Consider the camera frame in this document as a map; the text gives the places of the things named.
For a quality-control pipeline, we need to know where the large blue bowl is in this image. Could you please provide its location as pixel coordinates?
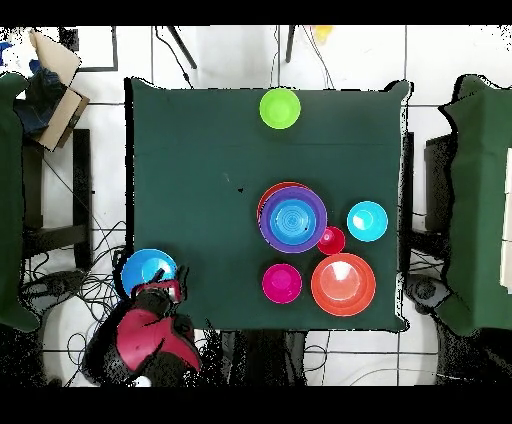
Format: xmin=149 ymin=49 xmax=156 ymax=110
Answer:
xmin=120 ymin=248 xmax=179 ymax=299

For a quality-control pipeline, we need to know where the purple bowl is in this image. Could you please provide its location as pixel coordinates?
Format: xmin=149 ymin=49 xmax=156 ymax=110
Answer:
xmin=258 ymin=186 xmax=328 ymax=255

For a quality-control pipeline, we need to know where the orange bowl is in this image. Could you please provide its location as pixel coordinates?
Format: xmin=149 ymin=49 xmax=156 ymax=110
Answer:
xmin=310 ymin=252 xmax=377 ymax=318
xmin=256 ymin=181 xmax=313 ymax=221

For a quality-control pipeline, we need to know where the translucent blue straight-sided bowl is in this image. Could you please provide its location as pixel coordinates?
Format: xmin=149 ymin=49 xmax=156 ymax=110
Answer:
xmin=269 ymin=198 xmax=318 ymax=247

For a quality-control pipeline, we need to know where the small green bowl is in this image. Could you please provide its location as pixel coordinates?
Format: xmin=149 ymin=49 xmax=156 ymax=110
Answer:
xmin=258 ymin=87 xmax=302 ymax=130

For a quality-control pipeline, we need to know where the pink bowl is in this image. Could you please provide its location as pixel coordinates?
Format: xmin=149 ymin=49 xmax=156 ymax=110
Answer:
xmin=261 ymin=263 xmax=304 ymax=305

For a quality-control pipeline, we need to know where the dark green tablecloth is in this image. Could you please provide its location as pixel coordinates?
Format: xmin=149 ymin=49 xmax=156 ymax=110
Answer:
xmin=124 ymin=77 xmax=413 ymax=333

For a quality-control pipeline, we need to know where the black stand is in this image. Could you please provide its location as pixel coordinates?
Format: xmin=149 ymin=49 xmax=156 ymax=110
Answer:
xmin=21 ymin=128 xmax=94 ymax=270

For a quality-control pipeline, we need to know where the green cloth side table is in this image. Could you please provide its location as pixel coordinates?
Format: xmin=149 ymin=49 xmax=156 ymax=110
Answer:
xmin=435 ymin=73 xmax=512 ymax=337
xmin=0 ymin=71 xmax=41 ymax=333

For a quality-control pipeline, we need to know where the red cup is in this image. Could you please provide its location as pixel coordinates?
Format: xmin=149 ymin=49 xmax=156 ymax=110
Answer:
xmin=317 ymin=226 xmax=347 ymax=256

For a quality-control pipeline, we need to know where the cardboard box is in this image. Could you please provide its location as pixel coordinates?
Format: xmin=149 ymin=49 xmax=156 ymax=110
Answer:
xmin=27 ymin=28 xmax=91 ymax=153

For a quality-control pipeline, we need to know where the small blue ribbed bowl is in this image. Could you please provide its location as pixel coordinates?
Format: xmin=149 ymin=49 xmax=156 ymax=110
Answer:
xmin=346 ymin=200 xmax=390 ymax=243

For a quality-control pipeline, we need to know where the dark blue cloth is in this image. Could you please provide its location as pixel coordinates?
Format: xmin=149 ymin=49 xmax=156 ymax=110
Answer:
xmin=15 ymin=59 xmax=65 ymax=137

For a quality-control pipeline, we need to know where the black tripod leg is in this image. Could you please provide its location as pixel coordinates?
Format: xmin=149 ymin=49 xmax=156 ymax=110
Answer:
xmin=284 ymin=25 xmax=297 ymax=64
xmin=166 ymin=25 xmax=198 ymax=70

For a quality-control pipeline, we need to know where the tangle of floor cables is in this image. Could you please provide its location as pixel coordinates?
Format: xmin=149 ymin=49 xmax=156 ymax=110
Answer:
xmin=23 ymin=223 xmax=333 ymax=387

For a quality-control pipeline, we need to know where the black metal frame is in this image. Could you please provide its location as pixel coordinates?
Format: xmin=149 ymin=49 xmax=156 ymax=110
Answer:
xmin=58 ymin=25 xmax=120 ymax=73

